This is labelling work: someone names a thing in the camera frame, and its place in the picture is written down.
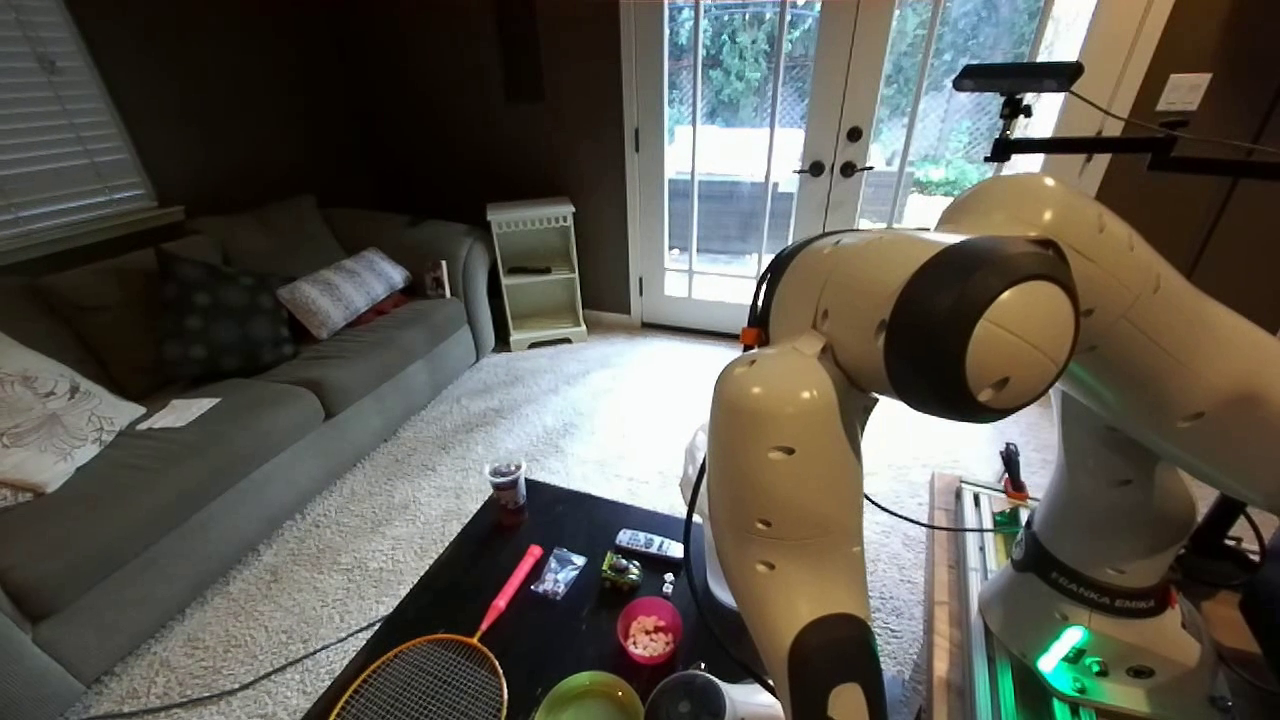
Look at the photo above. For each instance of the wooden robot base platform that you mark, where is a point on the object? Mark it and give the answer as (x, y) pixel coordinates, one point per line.
(953, 602)

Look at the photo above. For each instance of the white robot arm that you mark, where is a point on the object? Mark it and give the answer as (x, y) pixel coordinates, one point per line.
(1021, 292)

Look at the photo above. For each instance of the white side shelf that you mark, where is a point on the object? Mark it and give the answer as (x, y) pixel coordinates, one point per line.
(536, 269)

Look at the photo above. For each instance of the grey remote control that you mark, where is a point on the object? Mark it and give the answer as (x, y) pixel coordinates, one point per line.
(648, 547)

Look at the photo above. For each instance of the small dark drink cup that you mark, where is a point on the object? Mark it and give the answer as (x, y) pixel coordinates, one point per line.
(505, 486)

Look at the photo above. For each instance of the small green object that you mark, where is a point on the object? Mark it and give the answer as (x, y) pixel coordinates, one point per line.
(617, 572)

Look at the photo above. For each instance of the clear plastic bag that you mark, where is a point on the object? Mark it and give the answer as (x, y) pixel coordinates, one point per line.
(557, 572)

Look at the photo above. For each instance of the black coffee table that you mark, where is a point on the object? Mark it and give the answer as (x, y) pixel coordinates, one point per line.
(542, 640)

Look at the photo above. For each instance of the white french doors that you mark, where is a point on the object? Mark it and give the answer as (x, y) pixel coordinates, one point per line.
(762, 122)

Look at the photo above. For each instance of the pink bowl with snacks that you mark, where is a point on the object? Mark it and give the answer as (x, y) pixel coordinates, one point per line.
(648, 631)

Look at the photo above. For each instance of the white striped pillow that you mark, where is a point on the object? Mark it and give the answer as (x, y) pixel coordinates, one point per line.
(346, 289)

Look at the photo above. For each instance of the green plastic plate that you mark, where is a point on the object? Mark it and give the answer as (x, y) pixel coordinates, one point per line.
(589, 698)

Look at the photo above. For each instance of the orange badminton racket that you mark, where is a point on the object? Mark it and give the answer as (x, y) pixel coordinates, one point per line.
(442, 673)

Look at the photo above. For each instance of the grey sofa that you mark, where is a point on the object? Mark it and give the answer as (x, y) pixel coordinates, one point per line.
(145, 524)

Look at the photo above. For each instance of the dark patterned pillow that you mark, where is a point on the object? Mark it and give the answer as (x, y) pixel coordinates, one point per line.
(219, 321)

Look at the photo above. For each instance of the white paper on sofa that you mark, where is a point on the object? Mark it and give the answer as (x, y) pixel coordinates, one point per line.
(176, 412)

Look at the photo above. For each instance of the white printed pillow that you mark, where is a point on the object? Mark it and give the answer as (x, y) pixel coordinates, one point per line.
(54, 419)

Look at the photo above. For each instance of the window blinds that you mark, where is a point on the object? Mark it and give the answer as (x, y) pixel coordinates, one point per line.
(67, 159)

